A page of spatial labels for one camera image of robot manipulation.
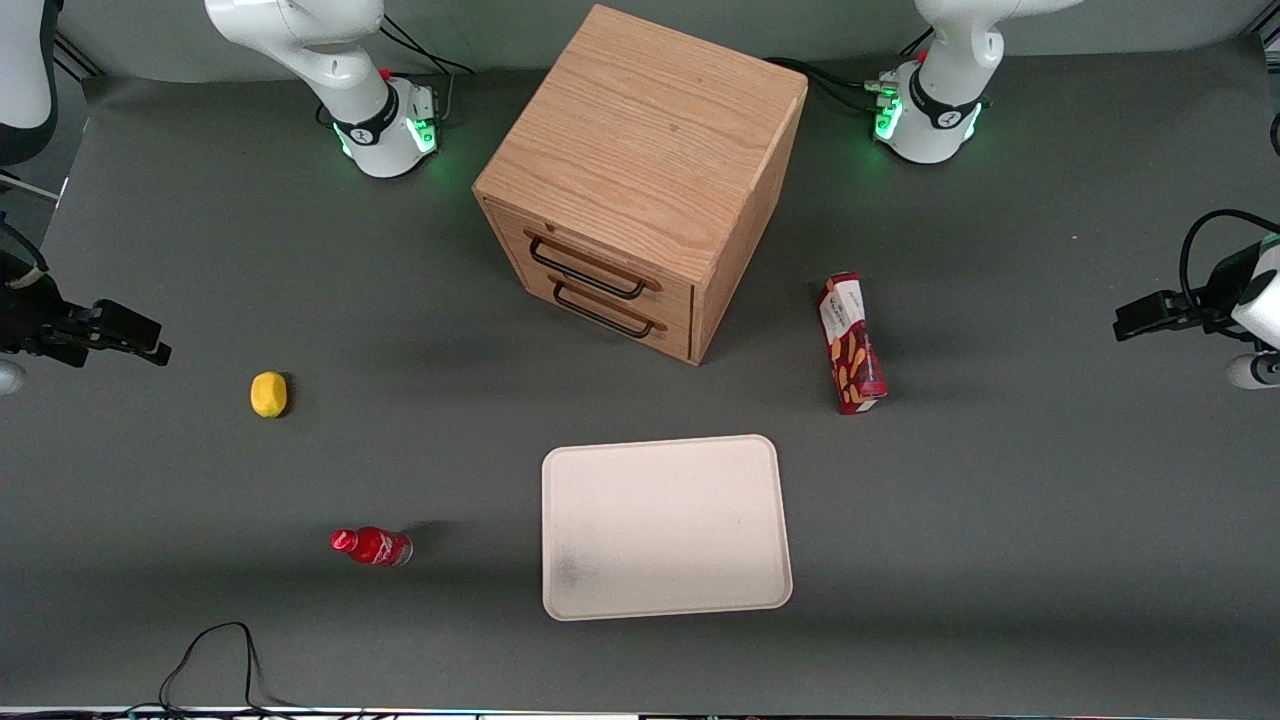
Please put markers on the yellow lemon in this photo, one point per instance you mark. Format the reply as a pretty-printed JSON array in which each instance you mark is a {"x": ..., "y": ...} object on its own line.
[{"x": 268, "y": 394}]

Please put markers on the red plastic bottle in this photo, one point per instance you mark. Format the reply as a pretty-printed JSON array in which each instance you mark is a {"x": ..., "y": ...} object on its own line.
[{"x": 375, "y": 546}]

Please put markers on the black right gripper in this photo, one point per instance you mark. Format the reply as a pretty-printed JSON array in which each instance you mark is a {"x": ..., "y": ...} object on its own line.
[{"x": 30, "y": 322}]

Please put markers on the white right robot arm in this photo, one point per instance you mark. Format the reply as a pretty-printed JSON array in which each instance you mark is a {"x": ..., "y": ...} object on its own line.
[{"x": 340, "y": 70}]

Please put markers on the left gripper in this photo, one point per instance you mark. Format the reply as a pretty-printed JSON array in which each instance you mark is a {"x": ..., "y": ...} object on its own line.
[{"x": 1203, "y": 306}]

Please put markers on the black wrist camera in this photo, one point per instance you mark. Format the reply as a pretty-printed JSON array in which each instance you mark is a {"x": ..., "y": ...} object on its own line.
[{"x": 1232, "y": 275}]

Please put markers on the beige plastic tray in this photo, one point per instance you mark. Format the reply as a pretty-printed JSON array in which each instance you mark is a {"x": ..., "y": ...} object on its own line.
[{"x": 665, "y": 530}]

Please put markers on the wooden drawer front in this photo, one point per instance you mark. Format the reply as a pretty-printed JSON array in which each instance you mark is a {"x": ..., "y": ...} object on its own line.
[
  {"x": 655, "y": 335},
  {"x": 600, "y": 250}
]

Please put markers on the wooden drawer cabinet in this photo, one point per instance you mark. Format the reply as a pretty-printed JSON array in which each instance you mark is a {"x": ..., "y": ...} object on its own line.
[{"x": 650, "y": 130}]

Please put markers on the red cookie box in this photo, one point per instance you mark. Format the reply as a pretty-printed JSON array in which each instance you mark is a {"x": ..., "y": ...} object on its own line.
[{"x": 852, "y": 345}]

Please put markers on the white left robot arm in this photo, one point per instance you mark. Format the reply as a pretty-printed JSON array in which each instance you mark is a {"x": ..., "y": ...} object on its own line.
[{"x": 945, "y": 60}]

